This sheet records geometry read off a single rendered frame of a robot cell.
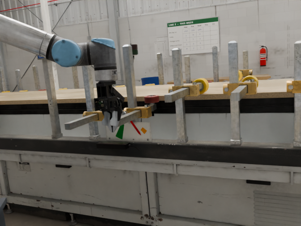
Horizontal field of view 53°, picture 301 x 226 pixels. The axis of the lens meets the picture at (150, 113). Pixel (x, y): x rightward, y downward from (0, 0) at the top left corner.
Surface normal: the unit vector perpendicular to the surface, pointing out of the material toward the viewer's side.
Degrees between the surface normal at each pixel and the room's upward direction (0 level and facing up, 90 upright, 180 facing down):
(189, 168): 90
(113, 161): 90
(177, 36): 90
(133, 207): 90
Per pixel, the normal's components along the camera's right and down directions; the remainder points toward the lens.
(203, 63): -0.30, 0.18
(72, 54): 0.20, 0.19
